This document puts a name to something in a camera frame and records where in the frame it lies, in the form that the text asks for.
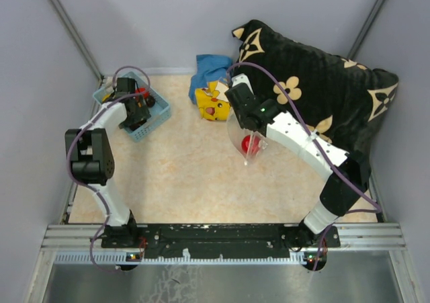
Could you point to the metal corner post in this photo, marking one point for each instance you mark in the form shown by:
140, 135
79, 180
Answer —
73, 32
366, 27

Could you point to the aluminium frame rail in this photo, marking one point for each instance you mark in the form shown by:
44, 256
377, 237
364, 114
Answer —
76, 243

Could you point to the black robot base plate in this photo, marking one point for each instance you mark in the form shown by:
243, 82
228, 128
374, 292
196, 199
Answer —
211, 241

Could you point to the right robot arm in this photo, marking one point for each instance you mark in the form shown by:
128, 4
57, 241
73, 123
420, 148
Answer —
346, 175

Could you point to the clear dotted zip top bag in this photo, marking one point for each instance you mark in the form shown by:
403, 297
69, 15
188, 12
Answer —
236, 134

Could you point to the left metal corner post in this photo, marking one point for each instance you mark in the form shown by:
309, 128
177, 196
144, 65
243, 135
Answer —
73, 32

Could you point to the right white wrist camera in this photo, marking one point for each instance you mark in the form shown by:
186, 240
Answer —
242, 78

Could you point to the red toy apple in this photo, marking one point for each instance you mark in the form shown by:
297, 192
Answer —
250, 145

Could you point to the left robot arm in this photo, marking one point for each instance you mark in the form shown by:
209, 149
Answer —
91, 164

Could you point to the black floral pillow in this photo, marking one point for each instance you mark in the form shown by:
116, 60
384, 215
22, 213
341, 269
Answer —
343, 101

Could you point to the yellow green toy citrus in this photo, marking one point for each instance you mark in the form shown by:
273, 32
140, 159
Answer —
105, 98

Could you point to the blue yellow pikachu cloth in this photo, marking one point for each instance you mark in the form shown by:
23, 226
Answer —
209, 85

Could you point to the blue plastic basket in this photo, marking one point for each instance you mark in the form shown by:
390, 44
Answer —
158, 115

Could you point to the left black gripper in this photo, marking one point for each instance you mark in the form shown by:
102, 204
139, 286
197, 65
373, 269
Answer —
142, 113

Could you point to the dark purple toy fruit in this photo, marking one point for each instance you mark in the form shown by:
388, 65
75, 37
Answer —
150, 101

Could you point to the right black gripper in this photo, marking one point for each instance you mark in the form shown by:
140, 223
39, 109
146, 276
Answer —
236, 113

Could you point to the right metal corner post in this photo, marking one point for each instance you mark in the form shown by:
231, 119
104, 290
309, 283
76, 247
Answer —
366, 27

